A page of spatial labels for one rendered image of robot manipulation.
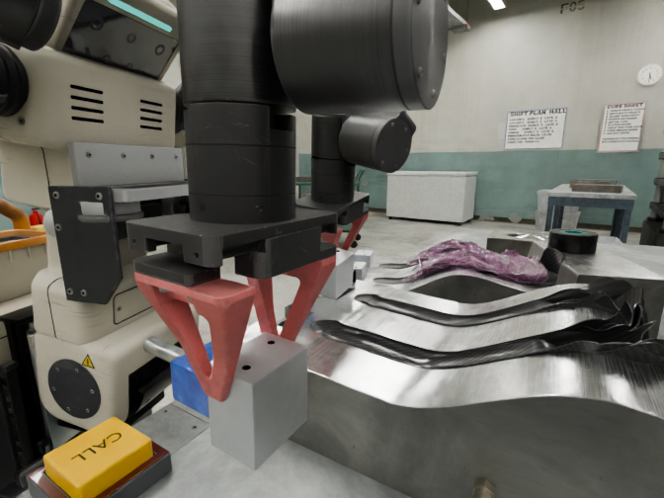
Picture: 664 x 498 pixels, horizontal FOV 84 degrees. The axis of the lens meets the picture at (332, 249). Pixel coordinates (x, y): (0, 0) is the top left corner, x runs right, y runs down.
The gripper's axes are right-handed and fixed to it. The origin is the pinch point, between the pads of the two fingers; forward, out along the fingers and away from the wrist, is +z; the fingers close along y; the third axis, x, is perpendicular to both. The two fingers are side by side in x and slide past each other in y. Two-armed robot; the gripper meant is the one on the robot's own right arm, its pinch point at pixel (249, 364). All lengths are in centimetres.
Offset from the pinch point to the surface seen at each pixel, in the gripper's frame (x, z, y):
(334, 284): 9.9, 4.0, 26.4
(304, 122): 507, -99, 704
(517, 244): -6, 9, 96
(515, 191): 61, 31, 741
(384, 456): -5.1, 12.2, 10.5
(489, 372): -11.8, 4.1, 15.1
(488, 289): -6.7, 7.2, 47.1
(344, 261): 9.3, 1.0, 27.9
